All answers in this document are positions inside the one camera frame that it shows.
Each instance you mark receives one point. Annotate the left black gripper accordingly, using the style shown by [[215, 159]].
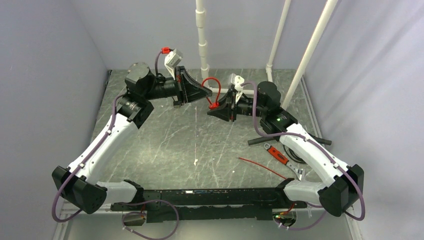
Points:
[[185, 82]]

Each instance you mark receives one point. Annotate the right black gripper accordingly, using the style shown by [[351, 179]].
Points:
[[227, 109]]

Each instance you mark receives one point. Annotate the black cable lock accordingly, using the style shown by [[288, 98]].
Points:
[[177, 104]]

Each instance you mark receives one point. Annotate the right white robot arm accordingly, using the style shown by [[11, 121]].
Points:
[[341, 184]]

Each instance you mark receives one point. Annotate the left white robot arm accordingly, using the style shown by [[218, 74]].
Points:
[[99, 142]]

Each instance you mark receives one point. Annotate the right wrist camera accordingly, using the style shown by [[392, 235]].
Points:
[[236, 82]]

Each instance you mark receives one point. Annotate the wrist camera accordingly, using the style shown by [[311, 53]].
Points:
[[236, 82], [172, 58]]

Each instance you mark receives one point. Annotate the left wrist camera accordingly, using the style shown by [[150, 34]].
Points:
[[172, 58]]

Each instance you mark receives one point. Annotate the red handled tool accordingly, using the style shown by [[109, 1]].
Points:
[[284, 160]]

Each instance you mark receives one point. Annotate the white PVC pipe frame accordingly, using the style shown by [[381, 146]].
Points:
[[262, 34]]

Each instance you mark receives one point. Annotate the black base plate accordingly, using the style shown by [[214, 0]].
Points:
[[210, 204]]

